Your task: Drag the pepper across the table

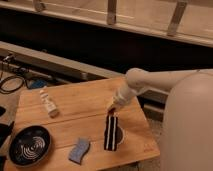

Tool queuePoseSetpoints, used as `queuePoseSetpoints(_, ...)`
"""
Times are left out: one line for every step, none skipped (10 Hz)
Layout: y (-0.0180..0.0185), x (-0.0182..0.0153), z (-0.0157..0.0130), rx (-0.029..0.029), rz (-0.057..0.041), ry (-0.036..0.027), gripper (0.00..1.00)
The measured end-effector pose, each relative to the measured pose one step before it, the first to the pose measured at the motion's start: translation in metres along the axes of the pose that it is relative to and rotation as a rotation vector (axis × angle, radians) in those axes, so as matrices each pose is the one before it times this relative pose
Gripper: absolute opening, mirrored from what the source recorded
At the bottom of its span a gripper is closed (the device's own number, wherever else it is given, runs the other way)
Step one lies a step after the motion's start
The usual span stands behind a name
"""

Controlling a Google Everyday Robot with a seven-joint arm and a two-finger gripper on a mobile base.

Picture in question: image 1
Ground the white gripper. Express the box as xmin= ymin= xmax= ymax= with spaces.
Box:
xmin=107 ymin=87 xmax=135 ymax=112

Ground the red pepper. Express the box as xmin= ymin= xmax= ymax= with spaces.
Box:
xmin=107 ymin=108 xmax=116 ymax=115

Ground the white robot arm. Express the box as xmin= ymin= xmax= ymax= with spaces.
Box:
xmin=107 ymin=68 xmax=213 ymax=171

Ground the black white striped cloth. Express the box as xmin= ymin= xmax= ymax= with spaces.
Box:
xmin=104 ymin=115 xmax=118 ymax=151

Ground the black round coaster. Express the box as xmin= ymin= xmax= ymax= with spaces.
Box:
xmin=116 ymin=126 xmax=124 ymax=145

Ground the white plastic bottle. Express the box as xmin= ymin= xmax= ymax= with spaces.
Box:
xmin=39 ymin=89 xmax=59 ymax=118

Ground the blue sponge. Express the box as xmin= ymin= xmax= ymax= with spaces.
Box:
xmin=68 ymin=138 xmax=90 ymax=164

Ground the blue box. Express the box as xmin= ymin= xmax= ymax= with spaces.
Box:
xmin=29 ymin=79 xmax=46 ymax=89

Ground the black patterned plate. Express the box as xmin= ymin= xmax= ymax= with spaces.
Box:
xmin=8 ymin=125 xmax=51 ymax=167

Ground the black cable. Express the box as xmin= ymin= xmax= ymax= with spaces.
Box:
xmin=0 ymin=54 xmax=29 ymax=95

